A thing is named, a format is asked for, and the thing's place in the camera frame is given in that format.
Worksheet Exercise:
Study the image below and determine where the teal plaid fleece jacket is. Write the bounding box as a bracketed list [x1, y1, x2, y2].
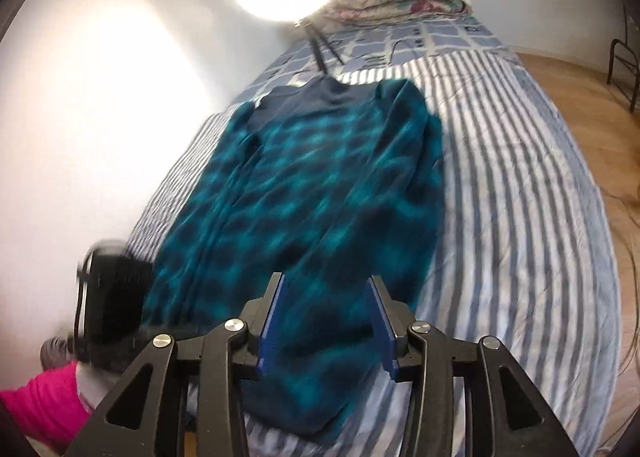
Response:
[142, 76, 444, 441]

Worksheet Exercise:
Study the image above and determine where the grey gloved left hand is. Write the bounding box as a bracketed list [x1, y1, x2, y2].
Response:
[39, 337, 77, 371]

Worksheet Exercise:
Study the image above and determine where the blue white striped quilt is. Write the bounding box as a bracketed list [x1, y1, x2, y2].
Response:
[124, 47, 622, 457]

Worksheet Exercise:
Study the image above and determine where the blue checkered bed sheet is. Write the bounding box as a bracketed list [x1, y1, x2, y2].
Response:
[233, 17, 520, 105]

